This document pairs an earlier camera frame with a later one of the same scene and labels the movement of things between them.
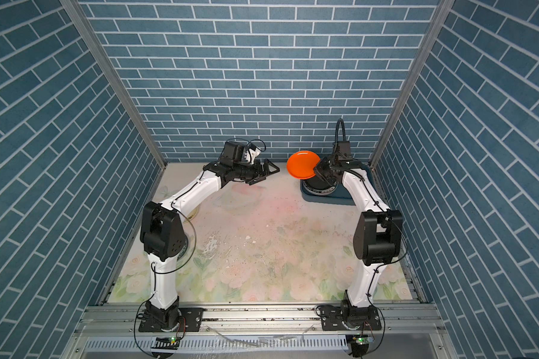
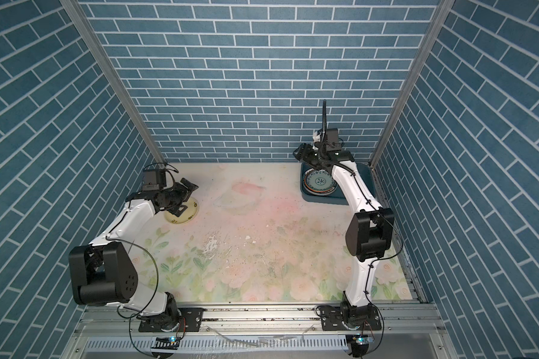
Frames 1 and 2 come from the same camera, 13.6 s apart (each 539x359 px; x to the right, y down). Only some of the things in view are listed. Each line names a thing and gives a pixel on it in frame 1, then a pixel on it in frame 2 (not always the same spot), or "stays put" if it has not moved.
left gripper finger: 257,180 to 177,211
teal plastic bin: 339,196 stays put
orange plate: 301,164 to 316,192
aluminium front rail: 254,330 stays put
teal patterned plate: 184,252 to 320,181
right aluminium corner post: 444,10 stays put
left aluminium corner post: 76,9 stays put
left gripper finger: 266,171 to 190,186
